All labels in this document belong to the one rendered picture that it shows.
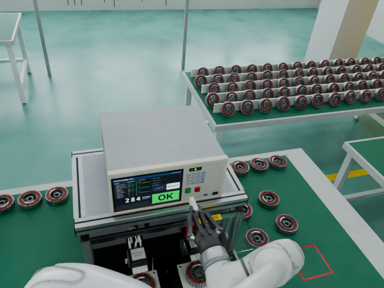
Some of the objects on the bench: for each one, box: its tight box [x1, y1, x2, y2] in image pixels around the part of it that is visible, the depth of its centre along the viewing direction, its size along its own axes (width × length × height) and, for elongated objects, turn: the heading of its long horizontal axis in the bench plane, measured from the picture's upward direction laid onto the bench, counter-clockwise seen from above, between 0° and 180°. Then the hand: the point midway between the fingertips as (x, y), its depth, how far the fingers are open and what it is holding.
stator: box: [275, 214, 298, 235], centre depth 172 cm, size 11×11×4 cm
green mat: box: [0, 186, 85, 288], centre depth 142 cm, size 94×61×1 cm, turn 11°
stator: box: [132, 273, 156, 288], centre depth 136 cm, size 11×11×4 cm
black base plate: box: [94, 232, 197, 288], centre depth 143 cm, size 47×64×2 cm
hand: (194, 206), depth 122 cm, fingers closed
